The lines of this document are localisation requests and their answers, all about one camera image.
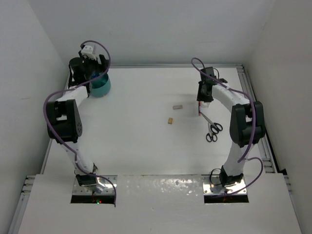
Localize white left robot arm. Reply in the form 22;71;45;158
44;53;111;189

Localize metal base plate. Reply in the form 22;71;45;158
202;174;247;196
72;175;117;195

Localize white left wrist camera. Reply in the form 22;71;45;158
80;45;97;60

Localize teal round divided container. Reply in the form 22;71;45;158
90;73;111;98

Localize clear tape roll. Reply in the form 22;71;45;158
200;102;210;108

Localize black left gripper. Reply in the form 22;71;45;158
79;51;109;80

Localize white eraser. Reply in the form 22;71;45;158
173;105;183;110

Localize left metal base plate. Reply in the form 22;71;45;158
72;175;117;195

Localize orange red pen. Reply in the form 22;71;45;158
198;101;201;116

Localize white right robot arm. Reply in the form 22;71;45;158
197;67;266;187

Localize large black handled scissors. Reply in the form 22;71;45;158
200;112;223;134

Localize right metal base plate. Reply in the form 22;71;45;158
202;174;247;196

